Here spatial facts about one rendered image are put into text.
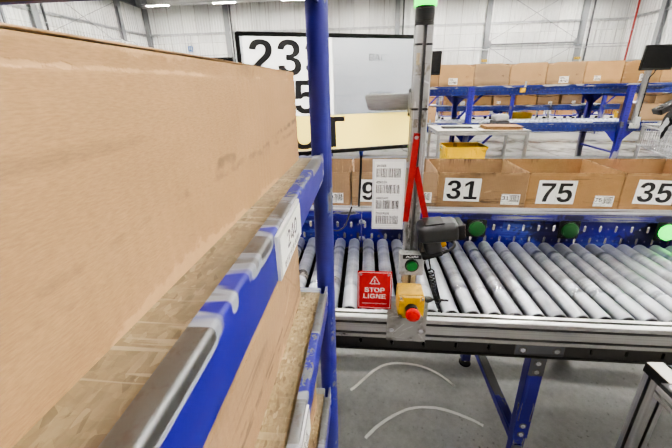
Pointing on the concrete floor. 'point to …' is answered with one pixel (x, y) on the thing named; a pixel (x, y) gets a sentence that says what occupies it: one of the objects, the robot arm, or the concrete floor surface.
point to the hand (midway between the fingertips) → (670, 139)
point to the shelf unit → (172, 305)
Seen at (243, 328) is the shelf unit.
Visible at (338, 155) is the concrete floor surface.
